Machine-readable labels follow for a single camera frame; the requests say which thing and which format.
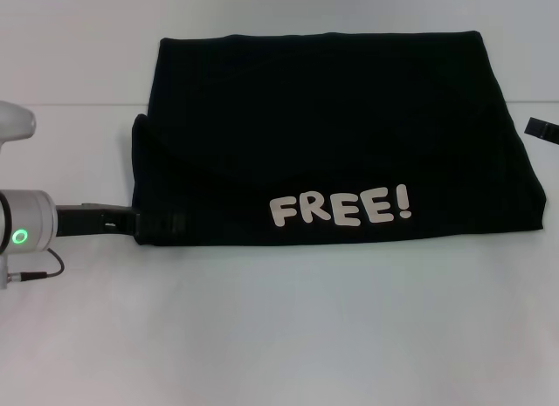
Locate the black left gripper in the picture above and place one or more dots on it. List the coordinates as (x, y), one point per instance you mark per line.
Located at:
(96, 220)

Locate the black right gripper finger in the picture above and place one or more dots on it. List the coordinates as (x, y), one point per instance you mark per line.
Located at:
(543, 130)

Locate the black shirt with white print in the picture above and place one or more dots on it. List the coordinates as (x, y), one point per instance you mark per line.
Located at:
(327, 118)

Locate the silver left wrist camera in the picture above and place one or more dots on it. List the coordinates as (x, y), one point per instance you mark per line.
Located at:
(15, 122)

